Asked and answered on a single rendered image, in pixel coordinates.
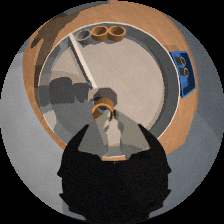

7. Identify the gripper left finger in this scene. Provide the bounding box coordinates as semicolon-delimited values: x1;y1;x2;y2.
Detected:
57;109;112;178

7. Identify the blue open box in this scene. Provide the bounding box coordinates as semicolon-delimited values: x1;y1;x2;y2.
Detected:
169;51;196;99

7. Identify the bronze bushing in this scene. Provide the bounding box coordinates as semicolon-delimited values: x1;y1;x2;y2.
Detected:
108;26;126;42
92;98;114;122
91;26;109;42

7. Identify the grey metal ring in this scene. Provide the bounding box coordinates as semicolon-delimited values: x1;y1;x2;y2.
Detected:
179;67;188;77
76;30;94;45
175;57;186;66

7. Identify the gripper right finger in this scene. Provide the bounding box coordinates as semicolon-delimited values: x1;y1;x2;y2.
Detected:
114;109;172;174

